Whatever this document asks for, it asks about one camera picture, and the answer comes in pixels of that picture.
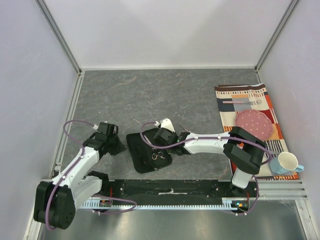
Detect silver hair scissors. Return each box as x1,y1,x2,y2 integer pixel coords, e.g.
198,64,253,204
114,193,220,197
144,135,165,160

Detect black zippered tool case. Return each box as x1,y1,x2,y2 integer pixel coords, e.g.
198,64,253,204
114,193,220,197
126,132,173,174

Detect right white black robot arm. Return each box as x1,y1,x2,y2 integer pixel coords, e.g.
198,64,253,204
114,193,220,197
153,126,267,197

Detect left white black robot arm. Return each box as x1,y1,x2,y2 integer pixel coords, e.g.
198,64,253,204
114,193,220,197
33,122,126,231

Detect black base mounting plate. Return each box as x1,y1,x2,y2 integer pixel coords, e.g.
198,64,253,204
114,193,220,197
97,179,257,204

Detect colourful patterned placemat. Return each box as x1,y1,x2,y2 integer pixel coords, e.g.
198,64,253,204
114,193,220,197
214,83,300,181

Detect pink dotted plate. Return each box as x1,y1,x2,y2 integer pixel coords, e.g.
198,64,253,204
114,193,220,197
235,109,273,141

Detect light blue mug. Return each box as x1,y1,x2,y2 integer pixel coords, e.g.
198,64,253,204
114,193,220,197
269,152,304,175

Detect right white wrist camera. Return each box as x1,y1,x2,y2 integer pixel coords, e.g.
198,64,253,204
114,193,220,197
154,118,175,133

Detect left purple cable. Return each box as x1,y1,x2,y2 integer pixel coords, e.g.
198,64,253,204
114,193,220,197
44,119,138,231

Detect purple cable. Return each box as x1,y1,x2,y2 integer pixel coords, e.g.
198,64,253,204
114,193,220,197
44,119,138,231
139,121,275,216

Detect white slotted cable duct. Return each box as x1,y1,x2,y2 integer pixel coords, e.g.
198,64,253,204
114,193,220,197
79,197,250,211

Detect pink handled fork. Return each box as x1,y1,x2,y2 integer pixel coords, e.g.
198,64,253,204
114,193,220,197
222,100,262,106

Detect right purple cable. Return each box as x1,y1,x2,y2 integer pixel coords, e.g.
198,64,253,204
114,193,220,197
139,121,275,216

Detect aluminium frame rail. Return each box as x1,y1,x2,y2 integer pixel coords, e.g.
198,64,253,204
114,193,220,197
35,0,82,75

